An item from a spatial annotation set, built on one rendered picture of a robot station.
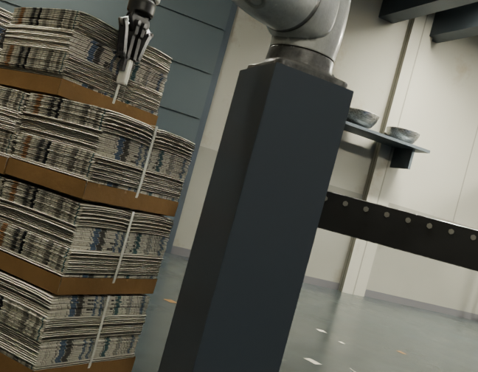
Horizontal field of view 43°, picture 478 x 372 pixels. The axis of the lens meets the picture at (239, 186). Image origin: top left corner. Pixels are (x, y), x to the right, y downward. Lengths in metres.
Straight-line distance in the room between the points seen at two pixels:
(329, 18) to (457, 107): 6.44
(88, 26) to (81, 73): 0.12
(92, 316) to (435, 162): 6.28
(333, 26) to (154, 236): 0.75
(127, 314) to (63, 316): 0.24
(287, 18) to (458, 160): 6.59
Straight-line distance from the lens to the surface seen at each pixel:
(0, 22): 1.99
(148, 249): 1.73
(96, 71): 1.71
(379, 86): 7.09
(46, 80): 1.68
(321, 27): 1.37
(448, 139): 7.69
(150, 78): 1.85
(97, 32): 1.71
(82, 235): 1.53
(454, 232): 1.96
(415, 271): 7.59
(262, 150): 1.28
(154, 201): 1.68
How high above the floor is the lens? 0.71
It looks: 1 degrees up
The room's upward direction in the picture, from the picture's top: 15 degrees clockwise
